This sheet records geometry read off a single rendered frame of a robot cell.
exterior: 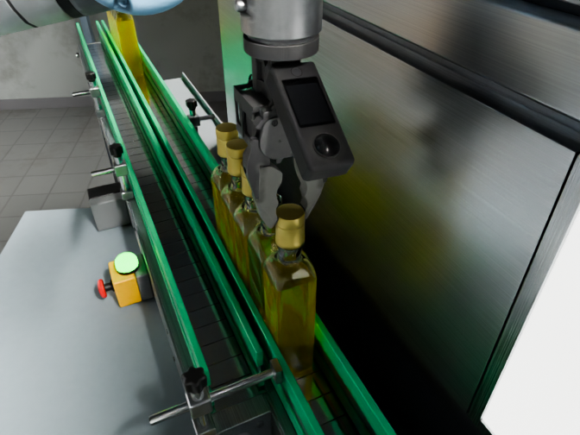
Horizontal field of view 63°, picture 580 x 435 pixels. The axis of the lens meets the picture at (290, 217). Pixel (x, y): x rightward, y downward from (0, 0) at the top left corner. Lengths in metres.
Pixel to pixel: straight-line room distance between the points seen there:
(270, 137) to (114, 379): 0.60
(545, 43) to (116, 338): 0.85
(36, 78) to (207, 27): 1.29
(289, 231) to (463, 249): 0.19
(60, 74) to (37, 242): 2.70
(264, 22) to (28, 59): 3.53
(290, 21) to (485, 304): 0.32
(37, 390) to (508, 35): 0.88
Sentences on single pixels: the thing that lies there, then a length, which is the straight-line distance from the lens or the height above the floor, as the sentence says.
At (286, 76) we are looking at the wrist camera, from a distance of 0.45.
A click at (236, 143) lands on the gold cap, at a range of 0.68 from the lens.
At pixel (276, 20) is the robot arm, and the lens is 0.43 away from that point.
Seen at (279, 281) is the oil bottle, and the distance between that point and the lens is 0.57.
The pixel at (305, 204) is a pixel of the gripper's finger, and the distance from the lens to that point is 0.54.
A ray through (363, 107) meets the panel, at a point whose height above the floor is 1.25.
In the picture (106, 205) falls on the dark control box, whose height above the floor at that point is 0.82.
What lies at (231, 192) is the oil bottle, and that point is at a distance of 0.70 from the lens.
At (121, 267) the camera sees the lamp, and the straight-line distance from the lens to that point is 0.98.
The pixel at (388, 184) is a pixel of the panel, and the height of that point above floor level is 1.18.
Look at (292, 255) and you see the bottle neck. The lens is 0.56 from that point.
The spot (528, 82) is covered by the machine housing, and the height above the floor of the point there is 1.35.
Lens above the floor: 1.48
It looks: 37 degrees down
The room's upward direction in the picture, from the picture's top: straight up
